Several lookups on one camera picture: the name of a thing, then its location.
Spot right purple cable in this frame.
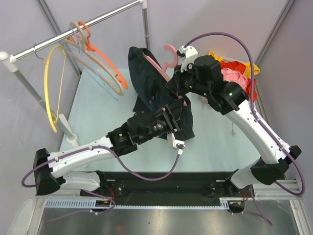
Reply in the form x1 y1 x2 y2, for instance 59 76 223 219
183 32 306 196

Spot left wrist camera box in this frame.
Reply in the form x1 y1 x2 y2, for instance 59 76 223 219
167 133 185 155

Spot red orange garment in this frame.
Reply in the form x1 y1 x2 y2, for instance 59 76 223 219
219 60 258 102

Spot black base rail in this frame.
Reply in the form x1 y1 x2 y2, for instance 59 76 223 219
93 172 251 207

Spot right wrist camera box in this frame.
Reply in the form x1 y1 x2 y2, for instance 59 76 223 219
178 46 198 72

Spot yellow hanger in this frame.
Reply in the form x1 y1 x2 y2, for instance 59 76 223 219
44 45 67 133

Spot clothes rack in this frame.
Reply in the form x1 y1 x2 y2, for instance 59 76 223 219
0 0 145 151

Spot orange hanger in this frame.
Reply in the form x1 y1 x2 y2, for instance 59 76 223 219
70 21 128 95

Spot blue wire hanger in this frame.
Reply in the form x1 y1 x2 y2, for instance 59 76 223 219
66 26 119 101

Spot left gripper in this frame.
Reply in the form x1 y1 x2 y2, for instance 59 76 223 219
136 97 184 144

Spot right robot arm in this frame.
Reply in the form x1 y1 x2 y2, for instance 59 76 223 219
166 55 302 196

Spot pink hanger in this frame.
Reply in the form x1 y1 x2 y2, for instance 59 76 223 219
142 44 189 107

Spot purple cable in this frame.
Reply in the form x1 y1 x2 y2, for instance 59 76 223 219
21 149 183 188
183 32 306 196

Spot white cable duct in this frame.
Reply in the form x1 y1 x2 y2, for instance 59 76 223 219
45 198 239 210

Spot yellow garment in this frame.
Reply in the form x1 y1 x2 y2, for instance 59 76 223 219
208 51 252 79

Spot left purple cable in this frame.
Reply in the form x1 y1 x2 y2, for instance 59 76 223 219
21 149 183 188

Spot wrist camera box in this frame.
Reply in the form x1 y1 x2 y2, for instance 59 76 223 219
167 133 185 155
178 46 198 72

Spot dark navy shorts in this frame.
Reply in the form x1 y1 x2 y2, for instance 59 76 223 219
128 47 195 141

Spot pink garment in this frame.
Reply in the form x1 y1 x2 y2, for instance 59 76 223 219
221 68 248 90

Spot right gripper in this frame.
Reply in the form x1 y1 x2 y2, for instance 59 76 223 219
167 62 210 98

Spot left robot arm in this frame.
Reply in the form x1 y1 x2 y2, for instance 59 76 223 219
33 98 184 196

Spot beige hanger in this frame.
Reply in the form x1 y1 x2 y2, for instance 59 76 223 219
61 21 125 96

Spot white laundry basket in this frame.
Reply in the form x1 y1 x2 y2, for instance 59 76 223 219
223 56 238 63

